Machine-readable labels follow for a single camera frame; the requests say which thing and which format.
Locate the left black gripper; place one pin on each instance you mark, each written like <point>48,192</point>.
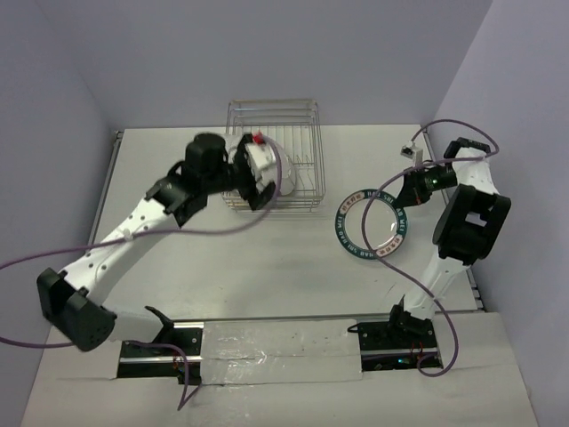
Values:
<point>254,198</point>

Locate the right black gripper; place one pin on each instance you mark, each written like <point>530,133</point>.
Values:
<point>411,192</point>

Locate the teal lettered rim plate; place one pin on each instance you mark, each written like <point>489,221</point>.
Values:
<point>386,226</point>

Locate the orange sunburst plate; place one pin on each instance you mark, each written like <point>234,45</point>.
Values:
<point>288,178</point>

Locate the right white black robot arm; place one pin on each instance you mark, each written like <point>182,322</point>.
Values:
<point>464,234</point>

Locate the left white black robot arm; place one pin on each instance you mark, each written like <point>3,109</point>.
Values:
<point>73,299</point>

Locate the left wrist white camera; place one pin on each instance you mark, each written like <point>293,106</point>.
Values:
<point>262,160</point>

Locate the wrist white camera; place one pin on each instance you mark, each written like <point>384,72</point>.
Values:
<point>262,160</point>
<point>413,153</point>

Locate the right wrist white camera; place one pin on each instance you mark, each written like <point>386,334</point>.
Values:
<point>413,153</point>

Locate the silver wire dish rack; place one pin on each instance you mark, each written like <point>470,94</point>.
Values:
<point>293,123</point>

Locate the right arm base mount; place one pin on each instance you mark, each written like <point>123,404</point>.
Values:
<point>384,347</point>

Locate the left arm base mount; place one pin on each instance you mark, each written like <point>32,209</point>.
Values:
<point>174,353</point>

